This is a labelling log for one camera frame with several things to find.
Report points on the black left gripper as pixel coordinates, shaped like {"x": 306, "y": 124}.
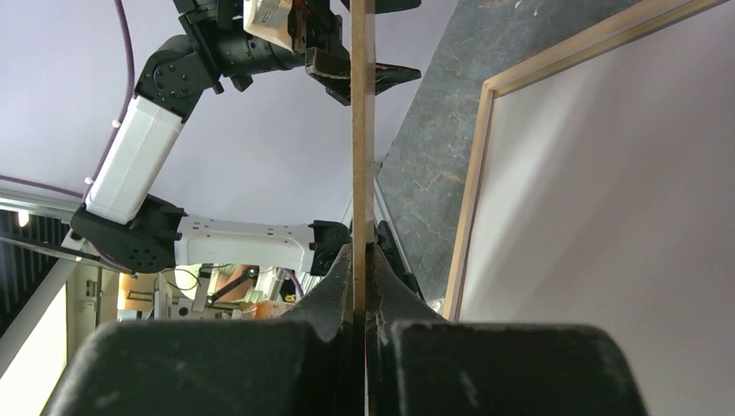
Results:
{"x": 316, "y": 37}

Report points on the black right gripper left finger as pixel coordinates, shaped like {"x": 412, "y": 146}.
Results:
{"x": 299, "y": 363}

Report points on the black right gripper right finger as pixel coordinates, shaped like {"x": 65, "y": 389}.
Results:
{"x": 419, "y": 363}

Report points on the printed photo with white border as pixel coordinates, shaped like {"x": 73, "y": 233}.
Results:
{"x": 680, "y": 344}

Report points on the light wooden picture frame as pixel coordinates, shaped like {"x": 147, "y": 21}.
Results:
{"x": 602, "y": 170}

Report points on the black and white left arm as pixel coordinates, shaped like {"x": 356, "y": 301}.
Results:
{"x": 227, "y": 124}

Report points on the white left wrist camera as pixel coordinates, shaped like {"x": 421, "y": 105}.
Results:
{"x": 269, "y": 20}

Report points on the aluminium rail frame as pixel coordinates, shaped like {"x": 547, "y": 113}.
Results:
{"x": 29, "y": 280}

